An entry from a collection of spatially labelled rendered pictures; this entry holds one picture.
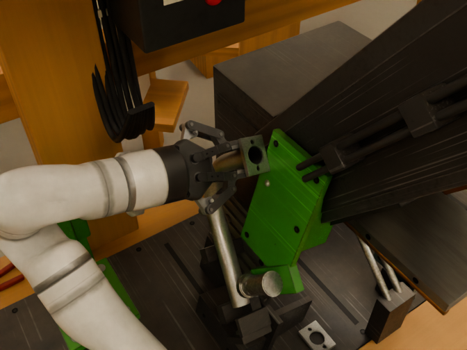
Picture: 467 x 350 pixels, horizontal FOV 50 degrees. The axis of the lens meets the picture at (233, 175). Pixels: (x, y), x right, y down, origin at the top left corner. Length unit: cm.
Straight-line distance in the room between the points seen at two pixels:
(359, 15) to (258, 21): 285
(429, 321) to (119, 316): 60
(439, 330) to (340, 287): 19
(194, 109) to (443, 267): 224
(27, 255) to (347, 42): 67
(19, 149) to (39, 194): 226
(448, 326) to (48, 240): 70
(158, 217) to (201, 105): 183
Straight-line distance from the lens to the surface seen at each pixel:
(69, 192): 58
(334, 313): 97
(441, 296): 75
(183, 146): 68
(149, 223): 111
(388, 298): 87
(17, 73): 80
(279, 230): 75
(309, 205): 68
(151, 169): 62
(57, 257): 57
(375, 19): 390
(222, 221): 83
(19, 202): 56
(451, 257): 80
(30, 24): 77
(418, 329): 99
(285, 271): 76
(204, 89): 302
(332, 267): 102
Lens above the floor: 172
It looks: 44 degrees down
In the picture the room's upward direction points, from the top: straight up
